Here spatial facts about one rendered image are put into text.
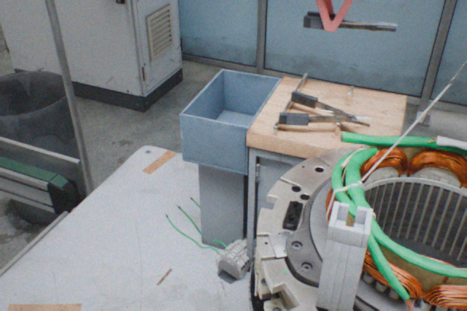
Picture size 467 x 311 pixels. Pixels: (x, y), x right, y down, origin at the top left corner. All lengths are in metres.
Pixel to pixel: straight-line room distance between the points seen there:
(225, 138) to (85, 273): 0.36
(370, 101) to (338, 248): 0.44
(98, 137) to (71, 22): 0.67
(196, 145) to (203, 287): 0.25
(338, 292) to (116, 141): 2.32
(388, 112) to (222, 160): 0.26
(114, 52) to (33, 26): 0.56
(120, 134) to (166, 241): 1.83
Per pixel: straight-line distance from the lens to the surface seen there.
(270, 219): 0.47
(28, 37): 3.20
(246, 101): 0.84
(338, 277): 0.37
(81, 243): 0.93
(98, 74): 2.94
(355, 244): 0.35
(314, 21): 0.69
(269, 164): 0.68
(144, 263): 0.86
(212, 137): 0.69
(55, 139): 1.96
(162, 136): 2.63
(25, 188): 1.19
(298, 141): 0.64
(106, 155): 2.54
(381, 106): 0.75
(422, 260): 0.38
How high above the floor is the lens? 1.41
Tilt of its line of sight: 35 degrees down
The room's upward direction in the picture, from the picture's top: straight up
